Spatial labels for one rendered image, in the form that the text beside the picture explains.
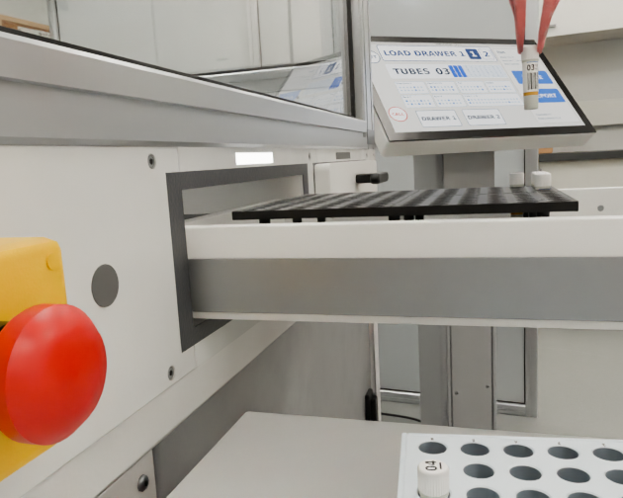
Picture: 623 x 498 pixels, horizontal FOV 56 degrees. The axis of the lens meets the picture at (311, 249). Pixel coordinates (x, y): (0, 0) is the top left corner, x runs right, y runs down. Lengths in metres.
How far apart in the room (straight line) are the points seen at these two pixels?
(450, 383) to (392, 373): 0.90
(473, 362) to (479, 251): 1.14
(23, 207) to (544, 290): 0.26
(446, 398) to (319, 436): 1.10
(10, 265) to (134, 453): 0.19
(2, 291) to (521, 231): 0.25
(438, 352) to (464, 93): 0.59
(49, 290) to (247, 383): 0.33
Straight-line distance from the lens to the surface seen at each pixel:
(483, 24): 2.16
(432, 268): 0.34
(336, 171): 0.69
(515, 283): 0.34
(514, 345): 2.22
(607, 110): 4.05
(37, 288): 0.21
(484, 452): 0.30
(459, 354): 1.45
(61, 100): 0.31
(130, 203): 0.34
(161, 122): 0.37
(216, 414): 0.47
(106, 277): 0.32
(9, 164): 0.27
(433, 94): 1.31
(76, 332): 0.18
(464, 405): 1.50
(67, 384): 0.18
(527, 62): 0.49
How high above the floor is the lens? 0.93
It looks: 8 degrees down
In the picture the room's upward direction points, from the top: 3 degrees counter-clockwise
